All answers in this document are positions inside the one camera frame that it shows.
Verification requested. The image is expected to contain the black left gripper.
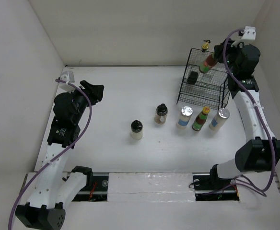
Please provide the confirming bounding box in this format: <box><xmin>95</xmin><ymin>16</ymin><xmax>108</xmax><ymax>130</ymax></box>
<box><xmin>67</xmin><ymin>80</ymin><xmax>103</xmax><ymax>124</ymax></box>

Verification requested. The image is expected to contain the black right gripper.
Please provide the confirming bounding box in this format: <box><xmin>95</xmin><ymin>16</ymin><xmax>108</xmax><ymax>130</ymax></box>
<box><xmin>214</xmin><ymin>37</ymin><xmax>247</xmax><ymax>75</ymax></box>

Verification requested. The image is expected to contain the yellow cap sauce bottle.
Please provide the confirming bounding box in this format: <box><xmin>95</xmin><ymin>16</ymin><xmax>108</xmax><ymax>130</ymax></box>
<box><xmin>192</xmin><ymin>106</ymin><xmax>210</xmax><ymax>131</ymax></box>
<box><xmin>199</xmin><ymin>53</ymin><xmax>218</xmax><ymax>74</ymax></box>

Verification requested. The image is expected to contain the glass oil bottle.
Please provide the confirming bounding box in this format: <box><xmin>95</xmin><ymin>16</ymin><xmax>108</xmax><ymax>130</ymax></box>
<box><xmin>197</xmin><ymin>40</ymin><xmax>211</xmax><ymax>64</ymax></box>
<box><xmin>199</xmin><ymin>71</ymin><xmax>216</xmax><ymax>84</ymax></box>

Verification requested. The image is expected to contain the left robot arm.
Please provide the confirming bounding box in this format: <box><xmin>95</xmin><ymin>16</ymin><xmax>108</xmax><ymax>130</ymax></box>
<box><xmin>10</xmin><ymin>79</ymin><xmax>105</xmax><ymax>230</ymax></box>

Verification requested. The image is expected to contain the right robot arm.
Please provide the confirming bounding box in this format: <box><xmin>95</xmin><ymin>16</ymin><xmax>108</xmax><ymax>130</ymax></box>
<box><xmin>208</xmin><ymin>39</ymin><xmax>280</xmax><ymax>189</ymax></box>

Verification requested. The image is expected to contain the white spice jar black cap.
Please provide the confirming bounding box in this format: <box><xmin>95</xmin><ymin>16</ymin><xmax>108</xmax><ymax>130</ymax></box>
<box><xmin>130</xmin><ymin>120</ymin><xmax>143</xmax><ymax>140</ymax></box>

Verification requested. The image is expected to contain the blue label silver cap jar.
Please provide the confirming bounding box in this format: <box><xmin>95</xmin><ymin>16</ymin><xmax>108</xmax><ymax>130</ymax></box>
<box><xmin>176</xmin><ymin>106</ymin><xmax>193</xmax><ymax>129</ymax></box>

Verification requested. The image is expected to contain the right blue label jar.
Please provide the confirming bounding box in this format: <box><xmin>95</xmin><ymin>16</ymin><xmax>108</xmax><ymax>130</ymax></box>
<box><xmin>209</xmin><ymin>108</ymin><xmax>230</xmax><ymax>131</ymax></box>

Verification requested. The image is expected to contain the brown spice jar black cap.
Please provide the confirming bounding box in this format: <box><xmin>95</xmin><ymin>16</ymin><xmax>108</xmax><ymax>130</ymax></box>
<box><xmin>154</xmin><ymin>103</ymin><xmax>168</xmax><ymax>124</ymax></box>

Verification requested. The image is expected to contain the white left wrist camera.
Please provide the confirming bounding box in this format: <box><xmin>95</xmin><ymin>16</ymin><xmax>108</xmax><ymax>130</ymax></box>
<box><xmin>59</xmin><ymin>71</ymin><xmax>75</xmax><ymax>92</ymax></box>

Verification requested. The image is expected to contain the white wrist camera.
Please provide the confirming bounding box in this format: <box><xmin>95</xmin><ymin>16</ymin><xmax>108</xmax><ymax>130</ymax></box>
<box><xmin>59</xmin><ymin>71</ymin><xmax>75</xmax><ymax>92</ymax></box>
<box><xmin>239</xmin><ymin>26</ymin><xmax>256</xmax><ymax>42</ymax></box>

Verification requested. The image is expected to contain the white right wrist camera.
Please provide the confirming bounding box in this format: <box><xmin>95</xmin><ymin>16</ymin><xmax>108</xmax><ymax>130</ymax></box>
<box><xmin>239</xmin><ymin>26</ymin><xmax>256</xmax><ymax>42</ymax></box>

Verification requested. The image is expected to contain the black wire rack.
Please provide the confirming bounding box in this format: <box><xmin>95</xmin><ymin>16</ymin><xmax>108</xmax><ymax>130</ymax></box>
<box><xmin>177</xmin><ymin>48</ymin><xmax>230</xmax><ymax>110</ymax></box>

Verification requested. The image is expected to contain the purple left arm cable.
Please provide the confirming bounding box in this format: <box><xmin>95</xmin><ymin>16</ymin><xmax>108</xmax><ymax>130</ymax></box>
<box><xmin>7</xmin><ymin>79</ymin><xmax>93</xmax><ymax>230</ymax></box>

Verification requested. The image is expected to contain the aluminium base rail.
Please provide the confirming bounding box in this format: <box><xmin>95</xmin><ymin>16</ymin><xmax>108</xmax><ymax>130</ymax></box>
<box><xmin>22</xmin><ymin>171</ymin><xmax>241</xmax><ymax>202</ymax></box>

